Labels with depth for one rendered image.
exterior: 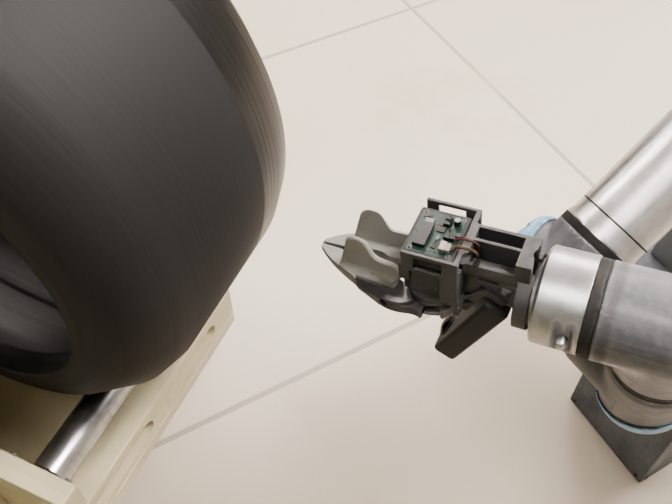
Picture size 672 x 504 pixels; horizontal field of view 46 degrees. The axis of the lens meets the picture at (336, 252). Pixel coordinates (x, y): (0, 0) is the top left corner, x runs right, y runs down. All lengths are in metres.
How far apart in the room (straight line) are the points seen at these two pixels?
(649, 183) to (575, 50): 2.24
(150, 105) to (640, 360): 0.45
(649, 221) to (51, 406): 0.79
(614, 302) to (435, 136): 1.96
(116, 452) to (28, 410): 0.18
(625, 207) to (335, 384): 1.31
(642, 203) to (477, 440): 1.24
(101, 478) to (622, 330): 0.63
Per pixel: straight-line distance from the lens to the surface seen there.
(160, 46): 0.68
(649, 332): 0.68
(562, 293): 0.68
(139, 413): 1.04
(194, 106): 0.69
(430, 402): 2.01
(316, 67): 2.84
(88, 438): 0.99
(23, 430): 1.15
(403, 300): 0.73
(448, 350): 0.80
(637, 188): 0.82
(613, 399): 0.81
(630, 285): 0.68
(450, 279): 0.69
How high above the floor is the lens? 1.77
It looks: 52 degrees down
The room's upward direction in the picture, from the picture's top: straight up
